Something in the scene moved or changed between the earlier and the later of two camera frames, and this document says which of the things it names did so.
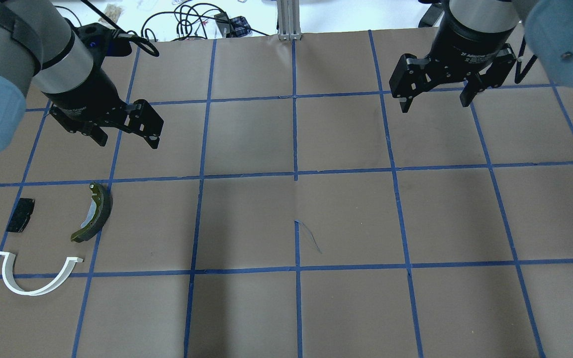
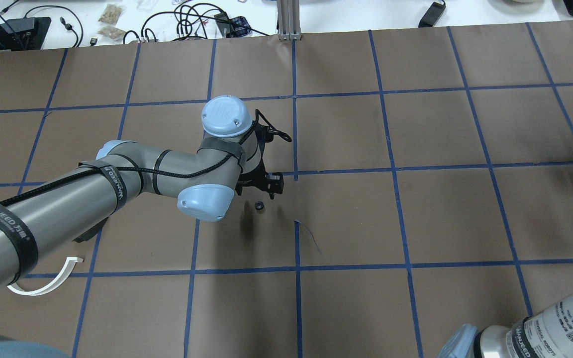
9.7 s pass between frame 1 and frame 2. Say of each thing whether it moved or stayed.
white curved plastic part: stayed
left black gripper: moved
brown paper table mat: stayed
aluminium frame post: stayed
